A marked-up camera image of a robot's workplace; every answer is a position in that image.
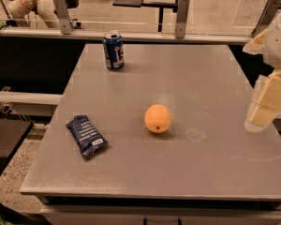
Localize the metal bracket post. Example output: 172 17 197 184
53 0 73 35
175 0 190 38
251 0 281 38

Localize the left metal bracket post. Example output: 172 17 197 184
53 0 73 35

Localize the right metal bracket post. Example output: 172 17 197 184
251 0 281 38

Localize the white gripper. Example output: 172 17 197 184
243 11 281 133

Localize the seated person in beige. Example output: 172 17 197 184
7 0 59 28

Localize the blue rxbar blueberry wrapper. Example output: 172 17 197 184
66 115 109 158

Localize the white horizontal rail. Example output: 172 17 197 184
0 27 252 45

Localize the blue soda can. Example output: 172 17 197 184
103 32 125 70

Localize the orange fruit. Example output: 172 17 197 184
144 104 171 133

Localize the middle metal bracket post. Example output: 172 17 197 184
175 0 190 38

